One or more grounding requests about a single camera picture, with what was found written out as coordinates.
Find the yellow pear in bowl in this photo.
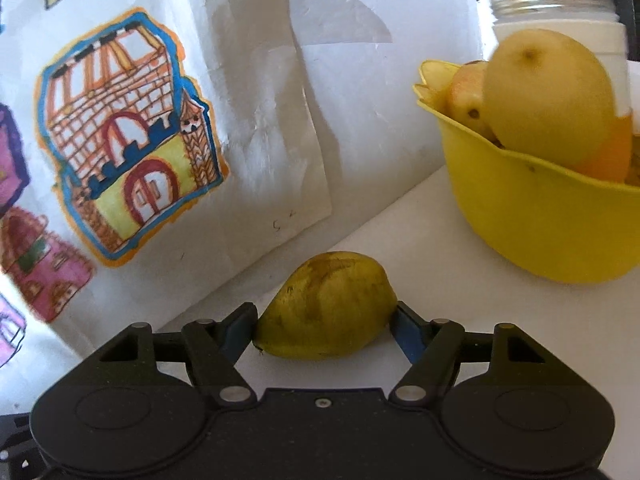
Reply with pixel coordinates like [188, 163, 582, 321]
[483, 28, 616, 167]

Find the yellow plastic bowl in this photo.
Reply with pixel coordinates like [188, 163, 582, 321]
[413, 60, 639, 284]

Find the children's houses drawing paper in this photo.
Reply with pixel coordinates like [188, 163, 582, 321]
[0, 0, 396, 361]

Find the green yellow mango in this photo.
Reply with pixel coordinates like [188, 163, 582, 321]
[254, 252, 398, 361]

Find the apple in bowl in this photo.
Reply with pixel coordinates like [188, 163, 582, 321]
[445, 61, 498, 143]

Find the white and orange jar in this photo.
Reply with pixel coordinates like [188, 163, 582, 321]
[483, 0, 632, 182]

